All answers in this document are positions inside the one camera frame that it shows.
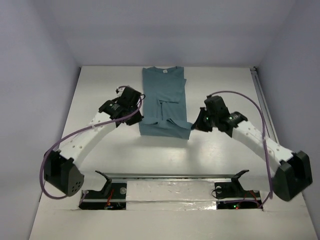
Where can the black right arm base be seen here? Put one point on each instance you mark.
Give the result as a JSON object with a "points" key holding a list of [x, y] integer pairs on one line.
{"points": [[230, 195]]}

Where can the aluminium front table rail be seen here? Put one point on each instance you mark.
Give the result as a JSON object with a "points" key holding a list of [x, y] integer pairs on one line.
{"points": [[161, 176]]}

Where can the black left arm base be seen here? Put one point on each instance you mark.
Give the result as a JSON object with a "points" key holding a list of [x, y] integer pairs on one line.
{"points": [[111, 197]]}

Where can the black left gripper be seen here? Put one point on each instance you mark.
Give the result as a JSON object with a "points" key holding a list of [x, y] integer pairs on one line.
{"points": [[133, 116]]}

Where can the teal blue t-shirt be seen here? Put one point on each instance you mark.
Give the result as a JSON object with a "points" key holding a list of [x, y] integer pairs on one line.
{"points": [[164, 106]]}

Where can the white foam front panel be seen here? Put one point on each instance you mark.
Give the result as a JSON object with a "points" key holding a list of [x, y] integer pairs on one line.
{"points": [[170, 195]]}

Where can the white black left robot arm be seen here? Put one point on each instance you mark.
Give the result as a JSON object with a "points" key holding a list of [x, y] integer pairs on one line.
{"points": [[61, 164]]}

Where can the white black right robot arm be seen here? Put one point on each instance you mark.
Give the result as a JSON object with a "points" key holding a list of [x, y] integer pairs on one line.
{"points": [[289, 173]]}

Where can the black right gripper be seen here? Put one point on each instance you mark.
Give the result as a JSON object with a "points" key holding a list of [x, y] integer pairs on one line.
{"points": [[198, 124]]}

